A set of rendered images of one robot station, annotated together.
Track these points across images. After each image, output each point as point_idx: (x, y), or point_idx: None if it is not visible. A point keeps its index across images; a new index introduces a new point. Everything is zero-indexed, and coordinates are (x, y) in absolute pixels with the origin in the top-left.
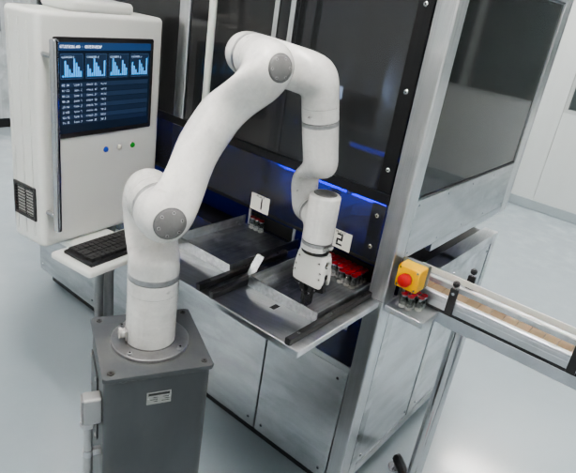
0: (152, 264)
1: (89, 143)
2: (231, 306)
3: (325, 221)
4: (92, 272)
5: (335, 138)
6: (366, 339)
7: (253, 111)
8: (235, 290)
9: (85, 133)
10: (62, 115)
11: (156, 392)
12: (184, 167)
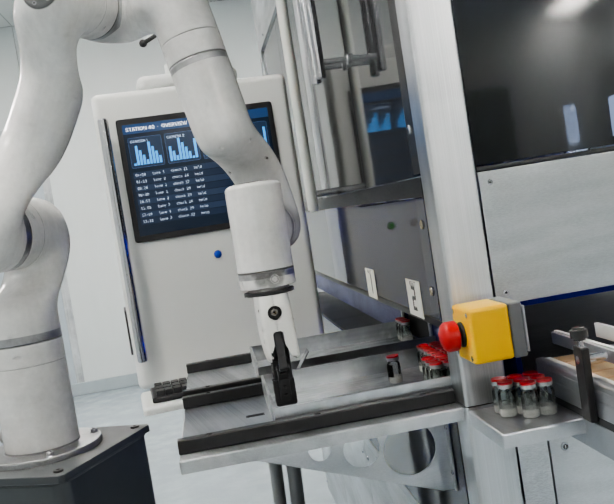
0: None
1: (189, 246)
2: (193, 415)
3: (241, 227)
4: (149, 408)
5: (206, 78)
6: (474, 503)
7: (56, 67)
8: (236, 400)
9: (180, 233)
10: (141, 212)
11: None
12: None
